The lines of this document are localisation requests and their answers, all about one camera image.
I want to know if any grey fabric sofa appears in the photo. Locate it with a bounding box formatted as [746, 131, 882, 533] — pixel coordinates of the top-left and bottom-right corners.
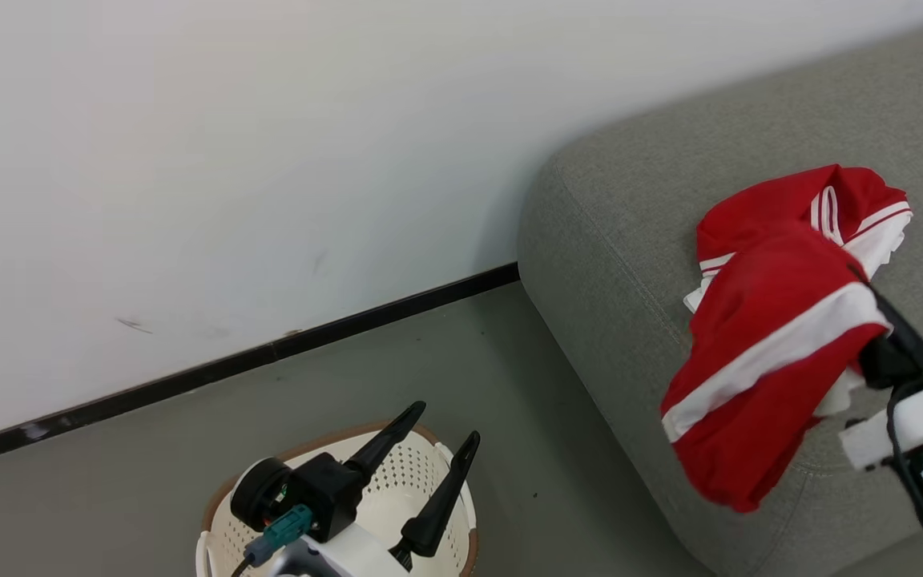
[517, 12, 923, 577]

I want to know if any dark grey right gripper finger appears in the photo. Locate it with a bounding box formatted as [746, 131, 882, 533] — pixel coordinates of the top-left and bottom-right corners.
[846, 263, 916, 339]

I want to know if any black wall baseboard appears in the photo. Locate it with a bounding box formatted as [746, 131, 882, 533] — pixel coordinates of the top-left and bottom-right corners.
[0, 261, 521, 472]

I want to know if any red garment with striped cuffs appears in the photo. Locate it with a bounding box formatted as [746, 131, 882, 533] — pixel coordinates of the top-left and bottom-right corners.
[683, 163, 914, 314]

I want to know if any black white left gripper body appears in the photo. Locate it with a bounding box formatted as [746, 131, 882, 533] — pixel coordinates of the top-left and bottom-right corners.
[229, 452, 411, 577]

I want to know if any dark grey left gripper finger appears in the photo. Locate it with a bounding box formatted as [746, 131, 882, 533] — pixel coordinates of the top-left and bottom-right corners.
[399, 430, 482, 559]
[345, 401, 428, 483]

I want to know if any cream perforated laundry basket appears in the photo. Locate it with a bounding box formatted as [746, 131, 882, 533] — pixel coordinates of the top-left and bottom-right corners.
[195, 420, 479, 577]

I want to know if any black cable with teal plug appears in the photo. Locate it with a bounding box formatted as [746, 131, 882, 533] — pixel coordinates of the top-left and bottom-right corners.
[229, 504, 315, 577]

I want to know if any red garment with white band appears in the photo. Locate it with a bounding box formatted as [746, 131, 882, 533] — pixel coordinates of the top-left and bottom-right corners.
[659, 231, 894, 514]

